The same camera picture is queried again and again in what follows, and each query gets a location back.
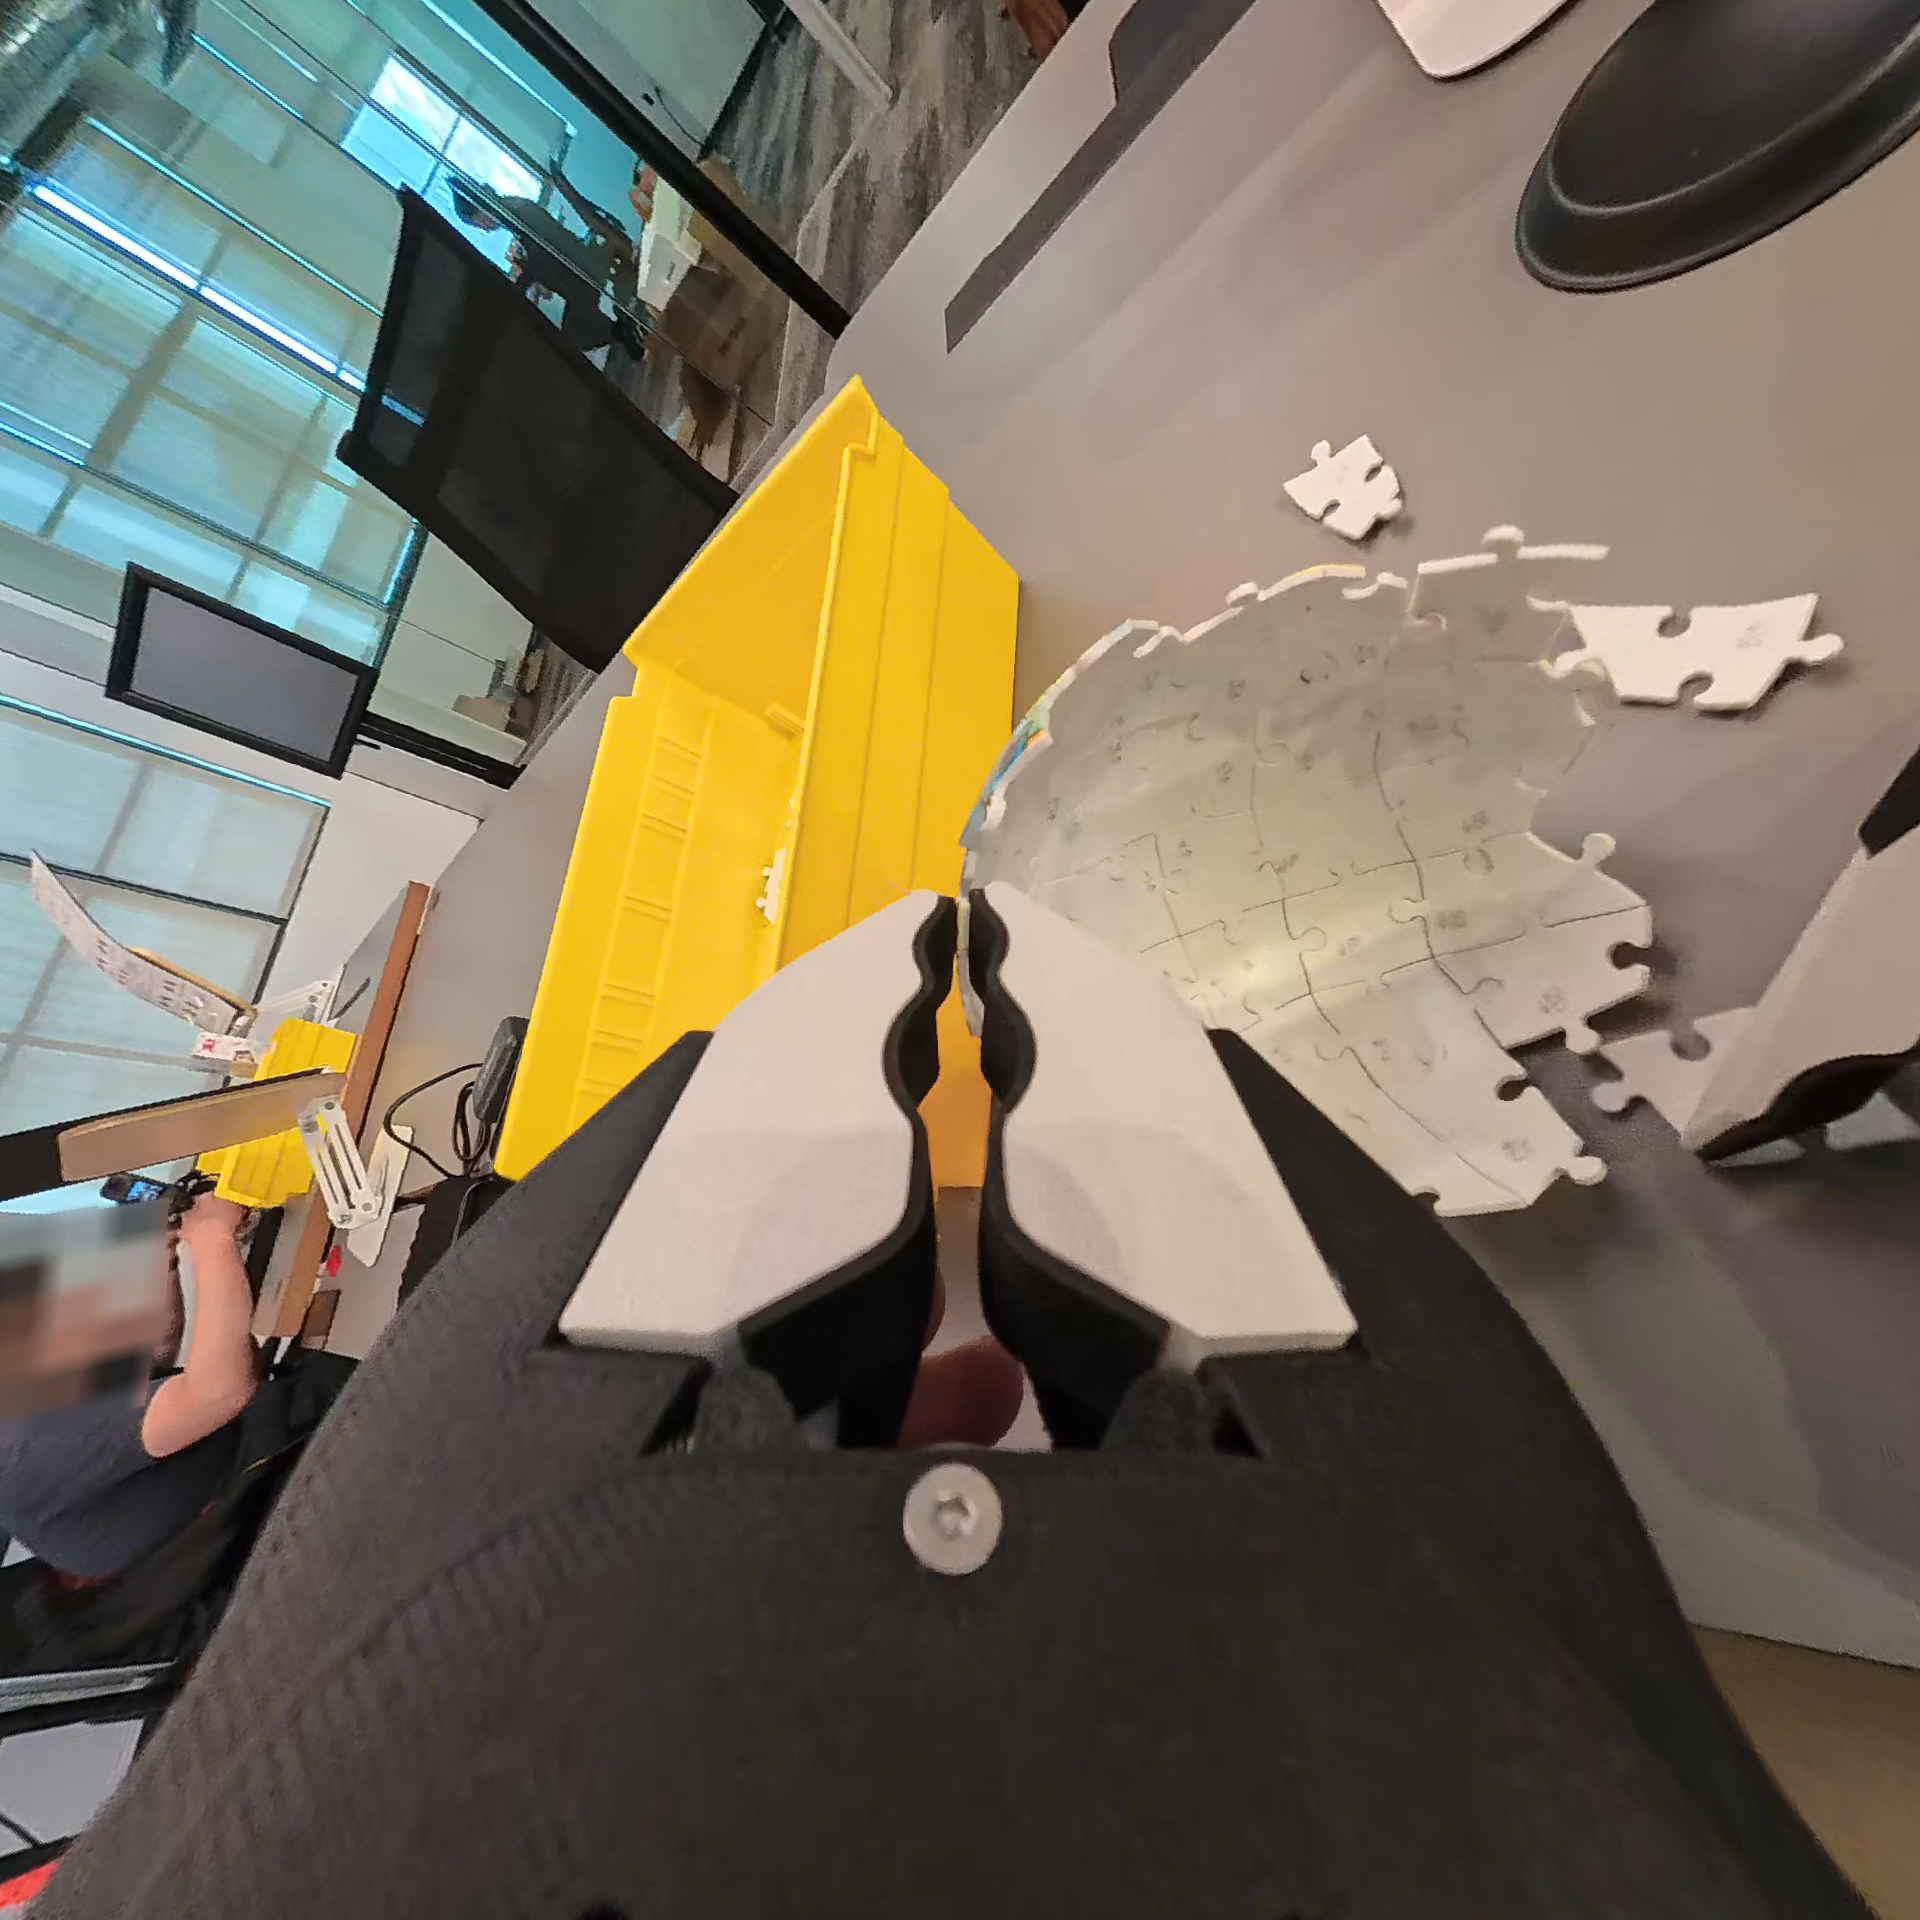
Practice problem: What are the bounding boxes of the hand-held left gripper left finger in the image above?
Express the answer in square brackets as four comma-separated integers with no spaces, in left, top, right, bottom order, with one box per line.
[556,887,965,1420]

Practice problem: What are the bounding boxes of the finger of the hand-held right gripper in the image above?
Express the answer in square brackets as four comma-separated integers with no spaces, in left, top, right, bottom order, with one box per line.
[1679,778,1920,1168]

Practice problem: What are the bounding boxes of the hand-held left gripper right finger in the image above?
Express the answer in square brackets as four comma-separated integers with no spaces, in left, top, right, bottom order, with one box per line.
[967,886,1361,1425]

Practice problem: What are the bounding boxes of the white puzzle piece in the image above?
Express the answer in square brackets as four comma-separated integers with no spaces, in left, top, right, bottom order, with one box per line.
[1279,432,1408,544]
[1586,1008,1759,1123]

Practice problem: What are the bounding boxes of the partly built puzzle ball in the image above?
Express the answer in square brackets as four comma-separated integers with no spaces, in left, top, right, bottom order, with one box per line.
[957,527,1661,1222]

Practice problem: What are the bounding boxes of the white jointed arm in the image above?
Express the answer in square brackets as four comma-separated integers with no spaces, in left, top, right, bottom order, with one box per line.
[296,1094,407,1240]

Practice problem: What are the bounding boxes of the joined white puzzle pieces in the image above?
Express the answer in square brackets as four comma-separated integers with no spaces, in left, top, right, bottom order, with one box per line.
[1549,593,1846,713]

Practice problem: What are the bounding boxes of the white loose puzzle piece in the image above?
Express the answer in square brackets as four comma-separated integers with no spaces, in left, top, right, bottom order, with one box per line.
[1279,432,1408,544]

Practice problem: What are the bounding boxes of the black round ball stand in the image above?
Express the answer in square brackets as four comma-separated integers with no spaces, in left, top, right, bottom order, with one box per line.
[1513,0,1920,297]

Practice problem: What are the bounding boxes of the person's left hand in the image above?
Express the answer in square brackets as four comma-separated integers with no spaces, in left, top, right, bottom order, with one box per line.
[896,1339,1032,1452]

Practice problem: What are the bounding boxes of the wooden desk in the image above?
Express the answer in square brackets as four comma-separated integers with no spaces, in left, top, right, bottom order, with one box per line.
[250,882,436,1339]

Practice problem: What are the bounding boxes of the yellow plastic bin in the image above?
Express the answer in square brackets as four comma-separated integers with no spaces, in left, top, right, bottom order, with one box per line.
[193,1018,366,1204]
[492,374,1024,1186]

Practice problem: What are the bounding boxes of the large black screen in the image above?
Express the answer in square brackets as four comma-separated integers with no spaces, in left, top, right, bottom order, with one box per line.
[336,185,740,674]

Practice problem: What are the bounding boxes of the large glass window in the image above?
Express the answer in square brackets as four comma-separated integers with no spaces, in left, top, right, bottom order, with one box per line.
[0,0,798,1105]

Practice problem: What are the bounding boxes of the small wall monitor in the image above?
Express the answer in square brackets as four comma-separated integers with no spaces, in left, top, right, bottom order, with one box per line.
[105,560,378,779]

